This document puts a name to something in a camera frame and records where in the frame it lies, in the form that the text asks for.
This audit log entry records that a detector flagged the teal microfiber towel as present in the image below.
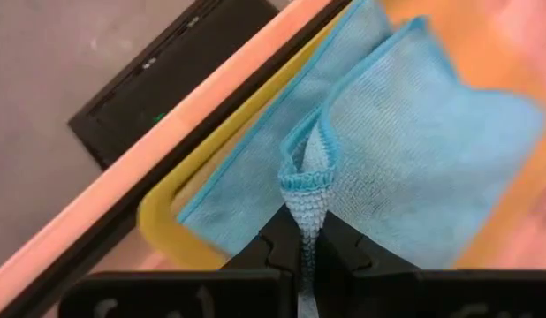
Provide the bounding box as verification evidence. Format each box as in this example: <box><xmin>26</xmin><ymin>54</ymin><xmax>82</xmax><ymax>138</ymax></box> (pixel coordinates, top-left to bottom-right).
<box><xmin>178</xmin><ymin>0</ymin><xmax>546</xmax><ymax>318</ymax></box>

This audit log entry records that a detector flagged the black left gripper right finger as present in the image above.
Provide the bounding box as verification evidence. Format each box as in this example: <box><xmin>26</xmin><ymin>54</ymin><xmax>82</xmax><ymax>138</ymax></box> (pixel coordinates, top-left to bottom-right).
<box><xmin>315</xmin><ymin>210</ymin><xmax>422</xmax><ymax>272</ymax></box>

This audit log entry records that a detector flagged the yellow translucent plastic bin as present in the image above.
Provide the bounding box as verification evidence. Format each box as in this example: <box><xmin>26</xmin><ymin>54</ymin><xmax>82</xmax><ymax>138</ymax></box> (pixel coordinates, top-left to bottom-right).
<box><xmin>137</xmin><ymin>0</ymin><xmax>546</xmax><ymax>271</ymax></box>

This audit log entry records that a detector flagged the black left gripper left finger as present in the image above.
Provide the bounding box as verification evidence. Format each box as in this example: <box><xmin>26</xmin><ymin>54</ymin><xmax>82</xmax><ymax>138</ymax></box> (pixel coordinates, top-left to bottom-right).
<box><xmin>222</xmin><ymin>203</ymin><xmax>303</xmax><ymax>272</ymax></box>

